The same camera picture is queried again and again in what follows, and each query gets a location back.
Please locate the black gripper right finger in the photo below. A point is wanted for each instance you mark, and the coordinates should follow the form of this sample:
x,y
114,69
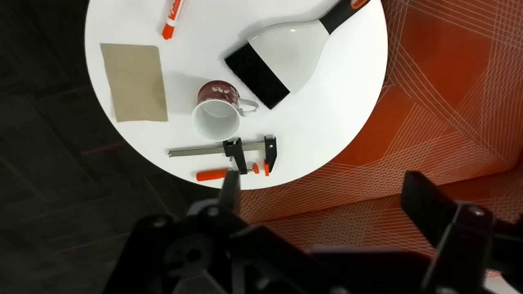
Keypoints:
x,y
451,229

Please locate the orange patterned sofa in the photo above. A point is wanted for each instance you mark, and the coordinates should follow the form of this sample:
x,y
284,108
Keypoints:
x,y
451,82

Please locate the orange and white marker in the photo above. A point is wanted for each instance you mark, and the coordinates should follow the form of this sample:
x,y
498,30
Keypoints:
x,y
173,16

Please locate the brown paper sheet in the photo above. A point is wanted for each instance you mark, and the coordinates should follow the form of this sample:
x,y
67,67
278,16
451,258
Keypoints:
x,y
132,82

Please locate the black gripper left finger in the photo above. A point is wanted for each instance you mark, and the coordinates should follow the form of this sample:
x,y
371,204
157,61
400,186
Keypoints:
x,y
229,188

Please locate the red cup white inside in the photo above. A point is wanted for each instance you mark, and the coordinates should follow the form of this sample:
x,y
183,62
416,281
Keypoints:
x,y
215,116

